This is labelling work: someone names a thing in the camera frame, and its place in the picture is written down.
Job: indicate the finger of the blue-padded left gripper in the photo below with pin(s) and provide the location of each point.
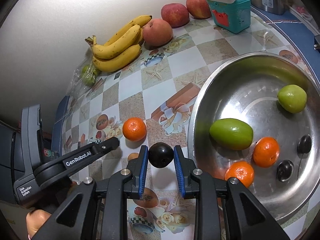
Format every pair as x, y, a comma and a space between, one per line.
68, 164

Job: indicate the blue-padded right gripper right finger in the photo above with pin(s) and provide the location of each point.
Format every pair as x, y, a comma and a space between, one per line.
244, 216

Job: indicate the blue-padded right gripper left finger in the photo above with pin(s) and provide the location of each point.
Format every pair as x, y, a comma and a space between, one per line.
77, 217

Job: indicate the orange tangerine low pile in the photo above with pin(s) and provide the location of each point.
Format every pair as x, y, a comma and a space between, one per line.
241, 170

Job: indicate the brown longan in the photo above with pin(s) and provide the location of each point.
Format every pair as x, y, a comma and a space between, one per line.
132, 156

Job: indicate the orange tangerine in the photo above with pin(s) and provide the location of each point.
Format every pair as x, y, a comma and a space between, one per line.
134, 129
266, 152

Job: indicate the dark plum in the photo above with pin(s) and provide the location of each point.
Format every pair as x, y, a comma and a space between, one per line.
304, 145
160, 155
285, 170

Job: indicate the person's left hand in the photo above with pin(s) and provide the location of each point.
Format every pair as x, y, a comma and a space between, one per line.
34, 220

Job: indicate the clear glass mug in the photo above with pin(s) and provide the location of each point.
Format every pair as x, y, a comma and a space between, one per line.
48, 154

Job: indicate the green jujube large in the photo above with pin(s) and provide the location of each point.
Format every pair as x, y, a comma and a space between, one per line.
232, 134

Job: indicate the clear bag of green fruit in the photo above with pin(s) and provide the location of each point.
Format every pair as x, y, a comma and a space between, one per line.
83, 79

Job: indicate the stainless steel bowl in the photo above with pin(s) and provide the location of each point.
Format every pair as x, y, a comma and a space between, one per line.
245, 87

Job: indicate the checkered patterned tablecloth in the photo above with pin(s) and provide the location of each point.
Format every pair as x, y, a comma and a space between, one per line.
161, 87

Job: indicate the yellow banana bunch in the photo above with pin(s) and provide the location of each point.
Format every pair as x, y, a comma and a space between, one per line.
122, 48

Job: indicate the teal toy box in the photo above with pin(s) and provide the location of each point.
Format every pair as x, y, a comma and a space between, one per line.
234, 17

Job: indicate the red apple middle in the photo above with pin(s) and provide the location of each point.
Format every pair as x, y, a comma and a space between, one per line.
175, 14

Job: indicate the red apple far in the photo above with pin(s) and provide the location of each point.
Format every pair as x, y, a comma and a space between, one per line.
199, 9

